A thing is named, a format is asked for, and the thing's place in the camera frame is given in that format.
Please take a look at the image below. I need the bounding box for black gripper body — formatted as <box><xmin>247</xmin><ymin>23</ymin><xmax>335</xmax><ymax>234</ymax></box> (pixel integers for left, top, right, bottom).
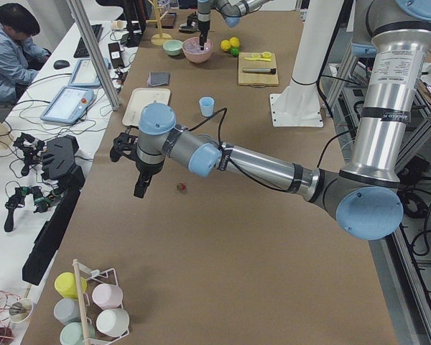
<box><xmin>198</xmin><ymin>20</ymin><xmax>210</xmax><ymax>33</ymax></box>
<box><xmin>136</xmin><ymin>160</ymin><xmax>164</xmax><ymax>183</ymax></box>

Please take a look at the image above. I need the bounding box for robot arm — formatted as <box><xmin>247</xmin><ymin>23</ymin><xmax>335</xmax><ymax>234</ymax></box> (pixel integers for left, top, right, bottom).
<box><xmin>134</xmin><ymin>1</ymin><xmax>431</xmax><ymax>240</ymax></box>
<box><xmin>197</xmin><ymin>0</ymin><xmax>269</xmax><ymax>50</ymax></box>

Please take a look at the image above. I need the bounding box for pile of ice cubes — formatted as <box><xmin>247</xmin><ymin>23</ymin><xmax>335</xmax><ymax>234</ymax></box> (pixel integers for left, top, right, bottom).
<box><xmin>183</xmin><ymin>37</ymin><xmax>213</xmax><ymax>55</ymax></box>

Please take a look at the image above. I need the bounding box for light blue plastic cup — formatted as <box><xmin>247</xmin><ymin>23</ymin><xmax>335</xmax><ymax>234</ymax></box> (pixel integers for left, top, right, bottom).
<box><xmin>199</xmin><ymin>96</ymin><xmax>215</xmax><ymax>117</ymax></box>

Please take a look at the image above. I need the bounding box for white cup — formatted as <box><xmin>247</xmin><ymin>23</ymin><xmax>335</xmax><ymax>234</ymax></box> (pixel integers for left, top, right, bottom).
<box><xmin>96</xmin><ymin>308</ymin><xmax>129</xmax><ymax>337</ymax></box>

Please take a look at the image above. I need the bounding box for grey cup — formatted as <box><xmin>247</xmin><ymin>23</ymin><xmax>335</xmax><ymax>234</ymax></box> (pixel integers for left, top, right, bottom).
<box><xmin>53</xmin><ymin>298</ymin><xmax>80</xmax><ymax>326</ymax></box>

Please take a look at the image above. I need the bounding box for mint green cup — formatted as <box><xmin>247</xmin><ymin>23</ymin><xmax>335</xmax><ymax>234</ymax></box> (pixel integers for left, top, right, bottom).
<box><xmin>59</xmin><ymin>322</ymin><xmax>84</xmax><ymax>345</ymax></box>

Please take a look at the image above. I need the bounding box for paper cup with whisk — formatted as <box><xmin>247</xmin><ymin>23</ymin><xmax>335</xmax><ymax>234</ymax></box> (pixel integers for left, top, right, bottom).
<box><xmin>9</xmin><ymin>298</ymin><xmax>34</xmax><ymax>323</ymax></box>

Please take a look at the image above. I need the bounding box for pink bowl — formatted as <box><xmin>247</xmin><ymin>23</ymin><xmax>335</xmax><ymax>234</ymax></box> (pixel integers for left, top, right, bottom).
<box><xmin>182</xmin><ymin>37</ymin><xmax>213</xmax><ymax>63</ymax></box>

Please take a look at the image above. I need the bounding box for whole yellow lemon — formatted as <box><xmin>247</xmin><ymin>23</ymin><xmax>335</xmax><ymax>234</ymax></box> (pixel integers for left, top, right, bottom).
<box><xmin>220</xmin><ymin>40</ymin><xmax>231</xmax><ymax>52</ymax></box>

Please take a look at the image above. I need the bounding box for green bowl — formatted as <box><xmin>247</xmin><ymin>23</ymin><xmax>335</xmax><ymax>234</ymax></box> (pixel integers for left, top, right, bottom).
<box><xmin>162</xmin><ymin>40</ymin><xmax>183</xmax><ymax>57</ymax></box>

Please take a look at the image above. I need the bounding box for green lime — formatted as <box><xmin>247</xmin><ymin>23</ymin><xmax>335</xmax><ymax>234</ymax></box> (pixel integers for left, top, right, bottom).
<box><xmin>231</xmin><ymin>47</ymin><xmax>239</xmax><ymax>57</ymax></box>

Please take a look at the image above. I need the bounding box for wooden mug tree stand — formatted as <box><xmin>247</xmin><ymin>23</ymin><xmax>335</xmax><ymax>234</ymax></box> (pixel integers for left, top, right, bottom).
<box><xmin>146</xmin><ymin>0</ymin><xmax>172</xmax><ymax>46</ymax></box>

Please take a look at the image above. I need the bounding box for yellow plastic knife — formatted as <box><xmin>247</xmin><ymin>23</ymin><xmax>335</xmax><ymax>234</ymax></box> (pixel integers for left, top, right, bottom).
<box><xmin>244</xmin><ymin>54</ymin><xmax>261</xmax><ymax>60</ymax></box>

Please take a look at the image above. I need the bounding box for lemon half near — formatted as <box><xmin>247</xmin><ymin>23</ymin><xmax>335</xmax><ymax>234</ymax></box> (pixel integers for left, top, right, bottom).
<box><xmin>261</xmin><ymin>51</ymin><xmax>272</xmax><ymax>59</ymax></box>

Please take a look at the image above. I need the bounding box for grey folded cloth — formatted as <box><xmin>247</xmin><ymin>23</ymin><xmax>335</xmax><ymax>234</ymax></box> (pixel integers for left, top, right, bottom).
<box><xmin>147</xmin><ymin>72</ymin><xmax>170</xmax><ymax>87</ymax></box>

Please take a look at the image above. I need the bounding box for wooden cutting board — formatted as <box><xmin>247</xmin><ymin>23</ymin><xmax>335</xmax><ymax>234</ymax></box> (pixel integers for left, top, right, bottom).
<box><xmin>238</xmin><ymin>51</ymin><xmax>279</xmax><ymax>87</ymax></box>

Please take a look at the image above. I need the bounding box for cream rabbit tray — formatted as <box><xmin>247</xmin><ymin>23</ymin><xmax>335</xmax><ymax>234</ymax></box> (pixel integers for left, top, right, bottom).
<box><xmin>121</xmin><ymin>87</ymin><xmax>172</xmax><ymax>127</ymax></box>

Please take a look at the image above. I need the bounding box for teach pendant near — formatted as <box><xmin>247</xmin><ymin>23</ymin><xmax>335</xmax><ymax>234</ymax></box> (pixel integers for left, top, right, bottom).
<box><xmin>40</xmin><ymin>86</ymin><xmax>94</xmax><ymax>125</ymax></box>

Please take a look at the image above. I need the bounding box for teach pendant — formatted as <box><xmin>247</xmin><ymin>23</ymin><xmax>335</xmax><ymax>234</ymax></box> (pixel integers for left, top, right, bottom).
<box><xmin>68</xmin><ymin>58</ymin><xmax>101</xmax><ymax>88</ymax></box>
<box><xmin>40</xmin><ymin>86</ymin><xmax>94</xmax><ymax>125</ymax></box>

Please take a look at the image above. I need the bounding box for teach pendant far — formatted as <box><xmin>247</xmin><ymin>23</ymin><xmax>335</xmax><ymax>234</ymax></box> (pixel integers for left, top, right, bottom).
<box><xmin>68</xmin><ymin>58</ymin><xmax>101</xmax><ymax>88</ymax></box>

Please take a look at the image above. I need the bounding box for black keyboard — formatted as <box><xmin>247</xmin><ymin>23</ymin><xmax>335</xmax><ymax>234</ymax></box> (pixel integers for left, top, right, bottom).
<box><xmin>73</xmin><ymin>23</ymin><xmax>104</xmax><ymax>59</ymax></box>

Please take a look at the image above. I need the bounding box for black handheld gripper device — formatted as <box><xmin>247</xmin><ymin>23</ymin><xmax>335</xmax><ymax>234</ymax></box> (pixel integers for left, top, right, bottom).
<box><xmin>4</xmin><ymin>186</ymin><xmax>48</xmax><ymax>233</ymax></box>

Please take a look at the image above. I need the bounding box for black computer mouse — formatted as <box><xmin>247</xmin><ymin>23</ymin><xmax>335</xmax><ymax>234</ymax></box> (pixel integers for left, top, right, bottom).
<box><xmin>53</xmin><ymin>60</ymin><xmax>70</xmax><ymax>70</ymax></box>

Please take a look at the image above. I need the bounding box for person in blue jacket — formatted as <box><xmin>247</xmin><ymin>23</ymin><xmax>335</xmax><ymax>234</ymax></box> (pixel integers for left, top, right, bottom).
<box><xmin>0</xmin><ymin>3</ymin><xmax>51</xmax><ymax>104</ymax></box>

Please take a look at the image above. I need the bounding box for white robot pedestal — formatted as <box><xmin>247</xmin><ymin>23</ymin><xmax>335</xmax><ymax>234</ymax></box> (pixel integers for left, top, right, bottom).
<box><xmin>270</xmin><ymin>0</ymin><xmax>344</xmax><ymax>127</ymax></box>

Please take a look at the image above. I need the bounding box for aluminium frame post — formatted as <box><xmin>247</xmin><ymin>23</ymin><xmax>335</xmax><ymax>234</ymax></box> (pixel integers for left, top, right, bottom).
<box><xmin>66</xmin><ymin>0</ymin><xmax>120</xmax><ymax>111</ymax></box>

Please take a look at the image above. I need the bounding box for white wire cup rack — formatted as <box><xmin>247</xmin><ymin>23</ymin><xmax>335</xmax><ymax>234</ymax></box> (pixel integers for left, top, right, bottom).
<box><xmin>73</xmin><ymin>259</ymin><xmax>130</xmax><ymax>344</ymax></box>

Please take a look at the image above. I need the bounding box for wooden rack handle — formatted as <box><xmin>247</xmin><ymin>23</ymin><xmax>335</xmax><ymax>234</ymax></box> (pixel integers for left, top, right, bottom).
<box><xmin>73</xmin><ymin>259</ymin><xmax>92</xmax><ymax>345</ymax></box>

